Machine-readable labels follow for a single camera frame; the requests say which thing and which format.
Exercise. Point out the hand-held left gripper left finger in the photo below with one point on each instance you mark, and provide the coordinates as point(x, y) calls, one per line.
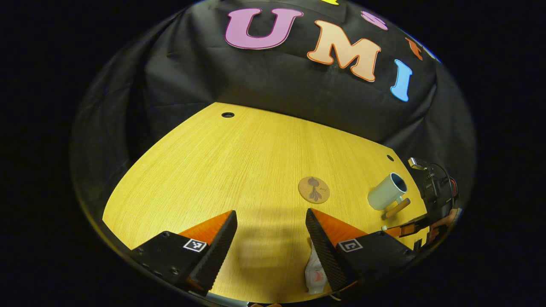
point(217, 247)

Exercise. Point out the wooden desktop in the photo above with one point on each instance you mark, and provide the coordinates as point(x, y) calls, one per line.
point(239, 170)

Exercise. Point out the white toothpaste tube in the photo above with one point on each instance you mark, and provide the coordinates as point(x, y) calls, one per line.
point(315, 270)

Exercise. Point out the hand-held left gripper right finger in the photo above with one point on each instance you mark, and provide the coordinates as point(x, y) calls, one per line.
point(324, 247)

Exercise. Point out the round cork coaster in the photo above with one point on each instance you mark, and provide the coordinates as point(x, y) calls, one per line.
point(314, 189)

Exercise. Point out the black backdrop cloth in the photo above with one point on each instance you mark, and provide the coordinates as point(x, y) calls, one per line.
point(264, 72)

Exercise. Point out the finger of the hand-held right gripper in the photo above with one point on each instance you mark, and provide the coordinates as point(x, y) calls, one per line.
point(403, 230)

